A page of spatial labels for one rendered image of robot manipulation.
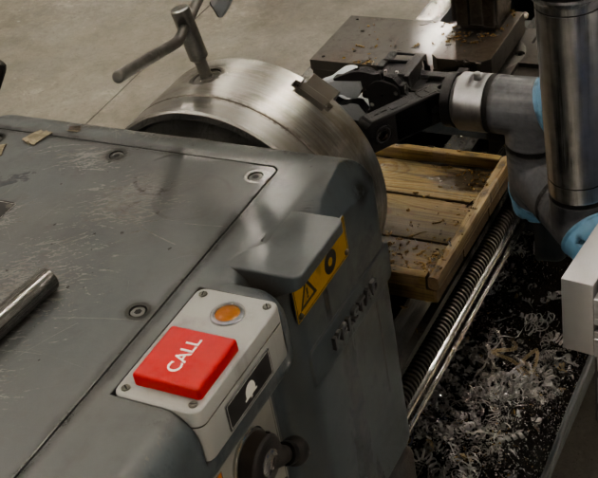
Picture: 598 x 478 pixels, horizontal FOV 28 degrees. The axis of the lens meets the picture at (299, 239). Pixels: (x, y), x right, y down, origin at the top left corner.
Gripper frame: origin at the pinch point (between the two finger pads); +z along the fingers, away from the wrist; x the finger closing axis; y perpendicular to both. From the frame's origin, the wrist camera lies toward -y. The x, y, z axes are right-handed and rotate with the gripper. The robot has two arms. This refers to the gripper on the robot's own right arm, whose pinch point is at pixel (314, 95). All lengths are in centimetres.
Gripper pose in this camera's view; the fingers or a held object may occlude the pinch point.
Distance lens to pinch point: 161.4
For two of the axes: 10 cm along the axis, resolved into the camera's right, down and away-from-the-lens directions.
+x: -1.8, -8.0, -5.8
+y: 4.6, -5.9, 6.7
